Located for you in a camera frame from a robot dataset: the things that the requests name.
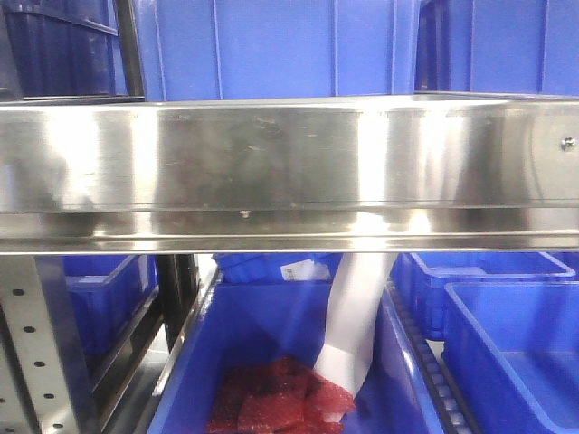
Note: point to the perforated steel shelf upright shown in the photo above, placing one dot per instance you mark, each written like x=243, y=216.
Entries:
x=42, y=326

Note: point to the blue bin lower centre back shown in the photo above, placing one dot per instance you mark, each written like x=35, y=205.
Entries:
x=277, y=267

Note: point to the white paper strip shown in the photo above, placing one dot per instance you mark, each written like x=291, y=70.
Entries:
x=347, y=351

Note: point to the blue bin with red bags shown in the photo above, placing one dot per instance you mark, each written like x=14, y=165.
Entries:
x=250, y=324

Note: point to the blue bin lower right back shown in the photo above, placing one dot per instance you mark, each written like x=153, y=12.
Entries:
x=421, y=278

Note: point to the red bubble wrap bags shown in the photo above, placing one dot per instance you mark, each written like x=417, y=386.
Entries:
x=284, y=396

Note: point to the large blue crate upper centre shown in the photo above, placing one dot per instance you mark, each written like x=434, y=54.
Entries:
x=193, y=50

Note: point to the blue bin lower left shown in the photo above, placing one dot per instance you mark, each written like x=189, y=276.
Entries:
x=106, y=291

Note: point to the black roller track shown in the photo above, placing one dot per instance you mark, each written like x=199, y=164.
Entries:
x=444, y=395

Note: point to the blue bin lower right front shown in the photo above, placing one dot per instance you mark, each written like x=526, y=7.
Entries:
x=512, y=349

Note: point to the blue crate upper right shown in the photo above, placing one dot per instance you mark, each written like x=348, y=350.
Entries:
x=527, y=47

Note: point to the dark blue crate upper left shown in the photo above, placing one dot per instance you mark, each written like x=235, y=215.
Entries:
x=65, y=48

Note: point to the stainless steel shelf rail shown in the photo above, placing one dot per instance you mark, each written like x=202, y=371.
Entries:
x=430, y=171

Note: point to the black shelf post lower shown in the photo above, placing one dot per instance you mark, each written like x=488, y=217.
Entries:
x=178, y=288

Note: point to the black shelf post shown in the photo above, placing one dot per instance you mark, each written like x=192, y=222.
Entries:
x=128, y=42
x=178, y=288

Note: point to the black shelf post upper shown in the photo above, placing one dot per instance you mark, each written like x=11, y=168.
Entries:
x=128, y=42

